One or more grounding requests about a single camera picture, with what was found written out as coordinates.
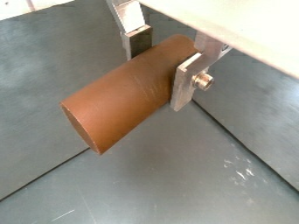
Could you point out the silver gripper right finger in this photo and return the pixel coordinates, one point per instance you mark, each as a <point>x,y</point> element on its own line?
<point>191,74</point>

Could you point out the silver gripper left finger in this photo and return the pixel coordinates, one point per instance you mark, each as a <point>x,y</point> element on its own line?
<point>135,31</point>

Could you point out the brown cylinder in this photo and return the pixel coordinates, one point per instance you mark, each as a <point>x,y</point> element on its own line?
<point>111,105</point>

